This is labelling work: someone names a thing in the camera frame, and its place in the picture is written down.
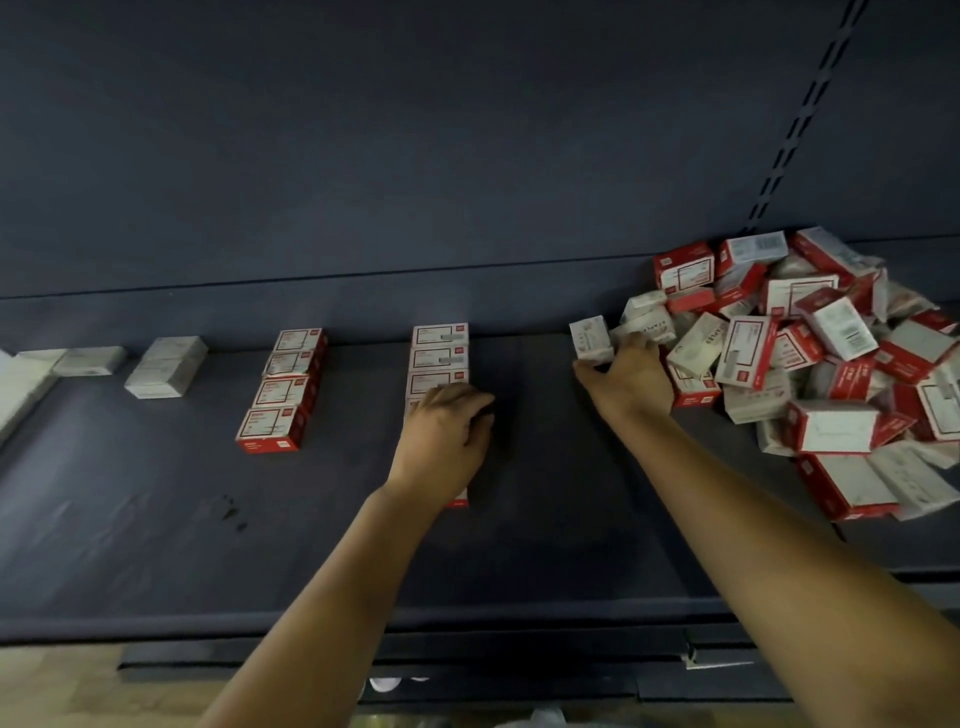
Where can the person's left hand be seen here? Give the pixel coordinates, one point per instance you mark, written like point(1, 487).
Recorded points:
point(443, 443)

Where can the person's right hand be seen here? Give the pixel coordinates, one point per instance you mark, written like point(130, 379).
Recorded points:
point(633, 383)

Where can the pile of red white boxes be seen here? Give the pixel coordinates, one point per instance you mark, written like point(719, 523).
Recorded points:
point(810, 360)

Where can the dark metal shelf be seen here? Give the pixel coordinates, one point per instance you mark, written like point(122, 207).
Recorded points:
point(375, 135)

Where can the person's left forearm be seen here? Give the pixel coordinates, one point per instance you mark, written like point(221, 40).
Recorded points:
point(323, 615)

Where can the person's right forearm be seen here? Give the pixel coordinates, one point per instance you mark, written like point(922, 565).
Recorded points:
point(795, 570)

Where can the person's grey clothing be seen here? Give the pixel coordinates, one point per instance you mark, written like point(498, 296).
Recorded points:
point(548, 719)

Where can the grey slipper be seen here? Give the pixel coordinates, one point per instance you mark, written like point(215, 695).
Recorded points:
point(384, 684)

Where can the white paper card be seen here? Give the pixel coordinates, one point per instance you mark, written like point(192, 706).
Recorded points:
point(720, 659)

